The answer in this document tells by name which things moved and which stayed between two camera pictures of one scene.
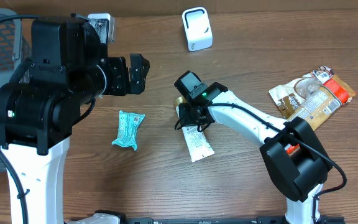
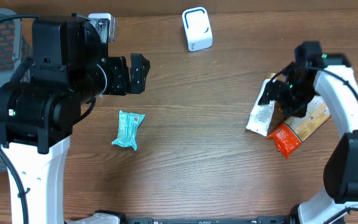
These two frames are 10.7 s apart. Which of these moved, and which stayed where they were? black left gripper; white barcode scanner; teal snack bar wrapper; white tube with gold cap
Moved: white tube with gold cap
Stayed: teal snack bar wrapper; black left gripper; white barcode scanner
